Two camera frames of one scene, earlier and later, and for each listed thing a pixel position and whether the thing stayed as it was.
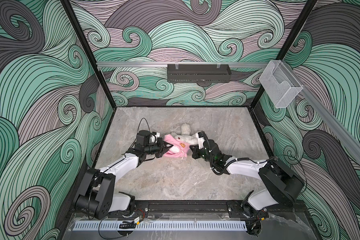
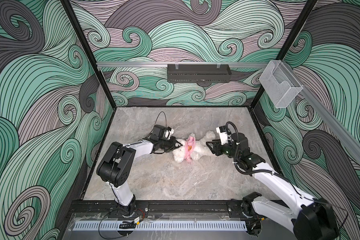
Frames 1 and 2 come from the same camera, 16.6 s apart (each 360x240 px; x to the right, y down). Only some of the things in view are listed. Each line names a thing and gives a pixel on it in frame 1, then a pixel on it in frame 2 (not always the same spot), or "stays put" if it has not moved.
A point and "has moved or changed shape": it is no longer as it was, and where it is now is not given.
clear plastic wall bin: (281, 86) stays put
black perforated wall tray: (198, 73) stays put
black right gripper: (195, 151) to (217, 146)
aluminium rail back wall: (131, 64) stays put
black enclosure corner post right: (289, 43) stays put
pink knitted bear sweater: (182, 146) has moved or changed shape
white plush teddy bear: (185, 137) has moved or changed shape
